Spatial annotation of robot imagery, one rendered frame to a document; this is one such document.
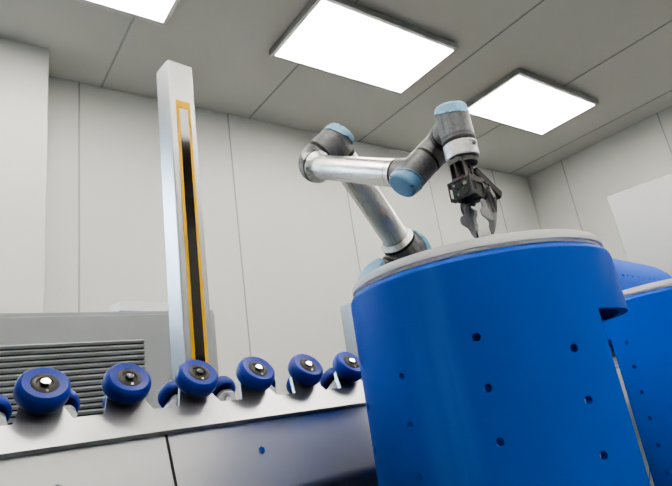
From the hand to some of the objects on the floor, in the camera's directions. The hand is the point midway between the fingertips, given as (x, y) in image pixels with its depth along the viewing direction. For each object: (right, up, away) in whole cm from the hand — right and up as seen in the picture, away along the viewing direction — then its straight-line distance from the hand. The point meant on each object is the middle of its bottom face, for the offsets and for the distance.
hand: (485, 232), depth 141 cm
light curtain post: (-51, -123, -68) cm, 149 cm away
